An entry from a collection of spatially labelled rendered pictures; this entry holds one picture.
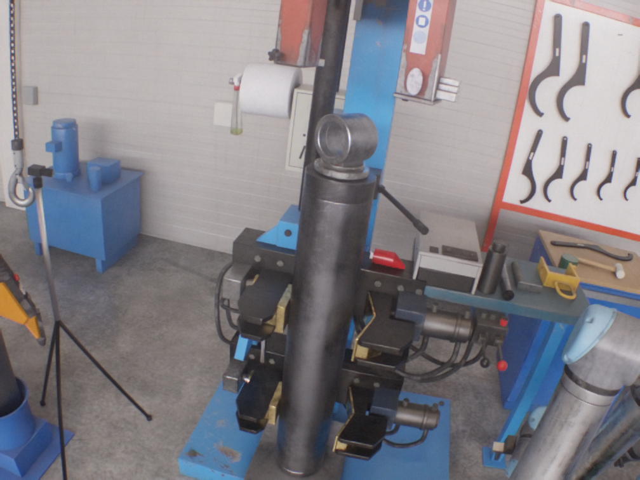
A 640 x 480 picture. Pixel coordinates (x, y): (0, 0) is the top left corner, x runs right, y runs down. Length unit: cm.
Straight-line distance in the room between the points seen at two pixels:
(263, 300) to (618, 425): 117
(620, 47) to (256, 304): 291
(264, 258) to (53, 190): 233
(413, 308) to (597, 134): 229
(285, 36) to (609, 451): 135
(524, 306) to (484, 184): 182
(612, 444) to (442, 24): 107
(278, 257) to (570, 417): 127
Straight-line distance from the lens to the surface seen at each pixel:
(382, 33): 180
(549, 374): 294
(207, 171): 390
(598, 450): 115
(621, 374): 87
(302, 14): 145
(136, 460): 246
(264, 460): 225
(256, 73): 236
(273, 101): 232
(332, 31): 175
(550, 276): 207
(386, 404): 201
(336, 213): 143
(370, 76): 181
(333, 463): 228
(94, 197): 355
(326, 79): 177
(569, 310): 197
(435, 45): 131
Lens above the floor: 192
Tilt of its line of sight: 26 degrees down
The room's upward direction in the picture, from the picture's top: 8 degrees clockwise
